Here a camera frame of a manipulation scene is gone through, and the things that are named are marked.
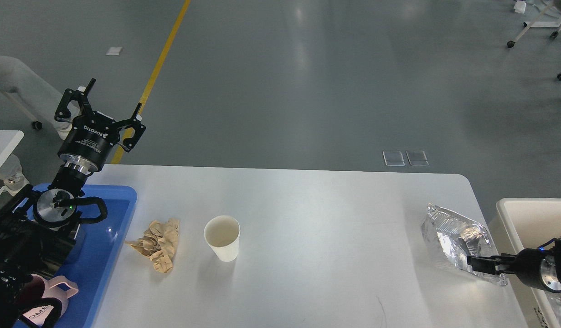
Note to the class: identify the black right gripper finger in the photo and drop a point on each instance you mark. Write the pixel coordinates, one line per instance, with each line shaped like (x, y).
(493, 265)

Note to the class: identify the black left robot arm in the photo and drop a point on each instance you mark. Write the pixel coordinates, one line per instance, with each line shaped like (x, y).
(36, 226)

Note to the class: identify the crumpled brown paper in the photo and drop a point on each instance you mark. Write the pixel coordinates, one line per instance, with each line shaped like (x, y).
(159, 244)

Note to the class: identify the blue plastic tray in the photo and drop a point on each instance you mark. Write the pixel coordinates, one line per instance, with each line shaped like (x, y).
(92, 260)

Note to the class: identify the person in grey trousers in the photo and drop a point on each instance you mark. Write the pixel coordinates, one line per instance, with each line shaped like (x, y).
(17, 77)

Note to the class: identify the white wheeled frame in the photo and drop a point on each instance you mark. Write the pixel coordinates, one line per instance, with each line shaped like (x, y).
(537, 23)

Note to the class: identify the white paper cup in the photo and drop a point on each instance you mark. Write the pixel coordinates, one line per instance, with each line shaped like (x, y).
(222, 234)

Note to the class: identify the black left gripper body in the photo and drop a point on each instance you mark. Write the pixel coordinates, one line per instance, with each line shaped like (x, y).
(90, 142)

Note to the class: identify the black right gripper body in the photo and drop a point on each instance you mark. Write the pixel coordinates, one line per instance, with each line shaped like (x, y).
(539, 269)

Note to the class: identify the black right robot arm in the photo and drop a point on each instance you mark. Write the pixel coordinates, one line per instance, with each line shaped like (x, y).
(538, 268)

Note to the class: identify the aluminium foil tray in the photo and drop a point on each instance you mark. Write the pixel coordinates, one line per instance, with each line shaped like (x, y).
(451, 237)

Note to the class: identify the white bin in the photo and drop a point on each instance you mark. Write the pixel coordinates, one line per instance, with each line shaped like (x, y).
(528, 223)

